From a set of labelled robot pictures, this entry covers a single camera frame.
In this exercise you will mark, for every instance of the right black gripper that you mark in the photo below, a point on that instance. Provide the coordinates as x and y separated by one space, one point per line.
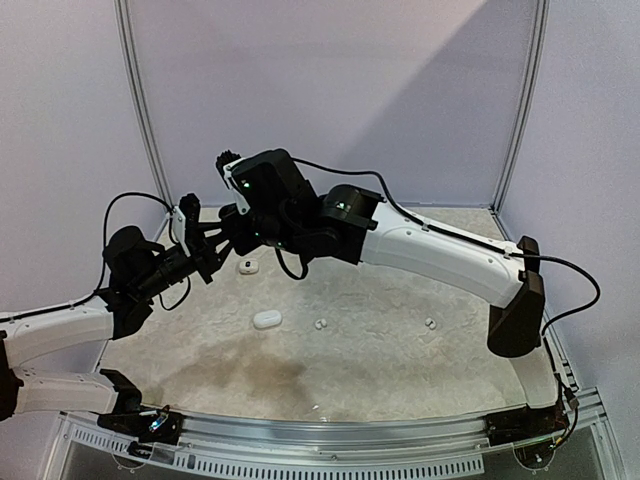
245 220

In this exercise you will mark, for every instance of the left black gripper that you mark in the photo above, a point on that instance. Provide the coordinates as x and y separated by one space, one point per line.
207 255

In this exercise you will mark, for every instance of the white charging case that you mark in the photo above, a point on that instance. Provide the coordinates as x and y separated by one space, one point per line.
248 267
267 319

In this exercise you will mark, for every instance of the black charging case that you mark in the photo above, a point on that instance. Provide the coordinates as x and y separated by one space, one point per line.
231 221

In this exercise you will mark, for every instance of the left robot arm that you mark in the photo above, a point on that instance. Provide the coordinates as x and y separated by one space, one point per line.
140 270

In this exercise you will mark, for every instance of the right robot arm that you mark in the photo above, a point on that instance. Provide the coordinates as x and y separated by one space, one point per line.
277 207

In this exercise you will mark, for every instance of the white closed charging case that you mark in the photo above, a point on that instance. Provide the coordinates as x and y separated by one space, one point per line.
267 319

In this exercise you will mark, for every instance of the white earbud far right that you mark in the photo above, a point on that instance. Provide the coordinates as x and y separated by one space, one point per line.
430 323

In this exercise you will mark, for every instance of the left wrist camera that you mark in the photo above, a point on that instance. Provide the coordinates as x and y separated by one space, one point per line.
183 223

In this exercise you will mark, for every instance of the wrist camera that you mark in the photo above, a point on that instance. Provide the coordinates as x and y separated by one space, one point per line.
226 163
183 223

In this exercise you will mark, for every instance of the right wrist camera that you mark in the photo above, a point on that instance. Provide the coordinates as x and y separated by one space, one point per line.
226 163

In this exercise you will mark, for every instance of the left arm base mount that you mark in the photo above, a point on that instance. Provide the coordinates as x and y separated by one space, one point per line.
148 425

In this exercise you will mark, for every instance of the aluminium front rail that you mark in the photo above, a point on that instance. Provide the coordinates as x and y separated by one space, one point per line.
460 447

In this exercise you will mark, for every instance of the left aluminium frame post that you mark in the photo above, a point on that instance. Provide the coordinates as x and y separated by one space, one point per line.
124 20

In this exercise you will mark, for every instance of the aluminium frame post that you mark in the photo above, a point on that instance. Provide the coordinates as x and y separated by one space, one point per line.
124 20
525 100

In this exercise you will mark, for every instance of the right aluminium frame post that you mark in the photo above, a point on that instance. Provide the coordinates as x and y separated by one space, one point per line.
525 100

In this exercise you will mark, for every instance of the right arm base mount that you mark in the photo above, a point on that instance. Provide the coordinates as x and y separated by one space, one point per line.
524 423

